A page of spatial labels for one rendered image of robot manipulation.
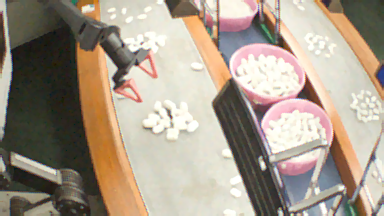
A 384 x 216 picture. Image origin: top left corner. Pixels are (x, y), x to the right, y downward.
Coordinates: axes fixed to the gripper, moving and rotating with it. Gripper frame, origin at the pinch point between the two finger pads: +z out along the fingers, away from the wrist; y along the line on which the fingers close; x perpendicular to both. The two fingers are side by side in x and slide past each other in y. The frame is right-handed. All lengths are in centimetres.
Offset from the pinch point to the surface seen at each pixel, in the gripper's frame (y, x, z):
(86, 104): -1.8, -27.2, -3.5
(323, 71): -49, 24, 42
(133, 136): 2.1, -14.2, 10.4
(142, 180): 16.5, -7.8, 15.7
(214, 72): -27.5, -2.6, 16.7
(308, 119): -23, 21, 41
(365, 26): -230, 5, 122
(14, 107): -49, -155, -10
